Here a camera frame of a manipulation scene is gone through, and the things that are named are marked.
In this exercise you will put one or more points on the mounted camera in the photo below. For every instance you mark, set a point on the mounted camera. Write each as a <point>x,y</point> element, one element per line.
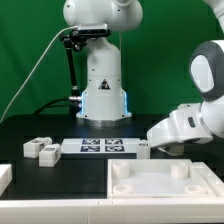
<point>91,31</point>

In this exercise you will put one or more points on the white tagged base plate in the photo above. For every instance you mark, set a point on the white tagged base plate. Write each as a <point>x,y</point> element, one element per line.
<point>99,145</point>

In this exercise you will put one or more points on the white square tabletop part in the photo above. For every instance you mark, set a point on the white square tabletop part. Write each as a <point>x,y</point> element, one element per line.
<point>156,178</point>

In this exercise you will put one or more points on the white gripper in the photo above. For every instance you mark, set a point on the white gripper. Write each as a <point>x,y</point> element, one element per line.
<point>183,126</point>

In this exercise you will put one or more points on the white front fence rail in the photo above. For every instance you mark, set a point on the white front fence rail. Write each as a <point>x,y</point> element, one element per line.
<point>130,211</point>

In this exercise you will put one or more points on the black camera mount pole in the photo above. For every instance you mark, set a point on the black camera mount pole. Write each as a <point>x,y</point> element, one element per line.
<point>71,73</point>

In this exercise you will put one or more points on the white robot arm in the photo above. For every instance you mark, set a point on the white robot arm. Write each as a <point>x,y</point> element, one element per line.
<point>104,101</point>

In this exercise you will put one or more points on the white left block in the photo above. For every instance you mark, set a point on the white left block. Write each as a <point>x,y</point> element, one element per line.
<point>5,176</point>

